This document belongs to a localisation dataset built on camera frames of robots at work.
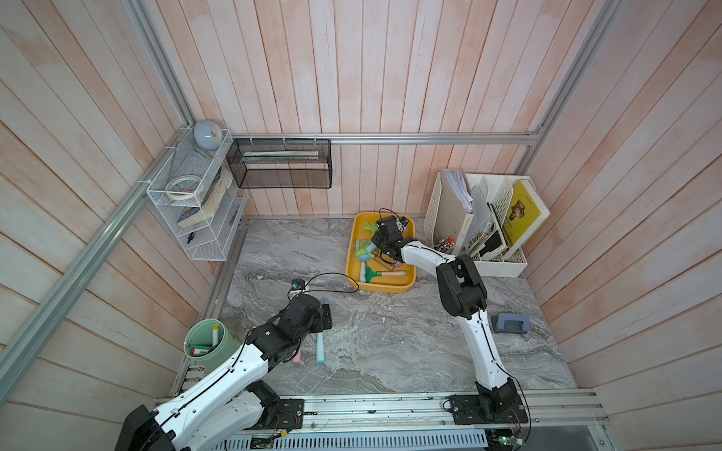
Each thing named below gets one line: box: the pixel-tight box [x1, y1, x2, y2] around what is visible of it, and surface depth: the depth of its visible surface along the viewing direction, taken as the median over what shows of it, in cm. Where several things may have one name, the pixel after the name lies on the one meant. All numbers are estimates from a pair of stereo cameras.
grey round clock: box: [193, 120, 223, 152], surface depth 84 cm
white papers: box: [442, 169, 474, 214], surface depth 89 cm
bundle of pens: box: [434, 236, 456, 255], surface depth 90 cm
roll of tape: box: [164, 174, 205, 201], surface depth 75 cm
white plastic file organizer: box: [423, 172, 528, 279], surface depth 97 cm
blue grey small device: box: [490, 313, 532, 334], surface depth 90 cm
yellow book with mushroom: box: [503, 179, 543, 248], surface depth 95 cm
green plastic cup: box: [183, 317, 242, 373], surface depth 77 cm
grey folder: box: [460, 182, 494, 255], surface depth 97 cm
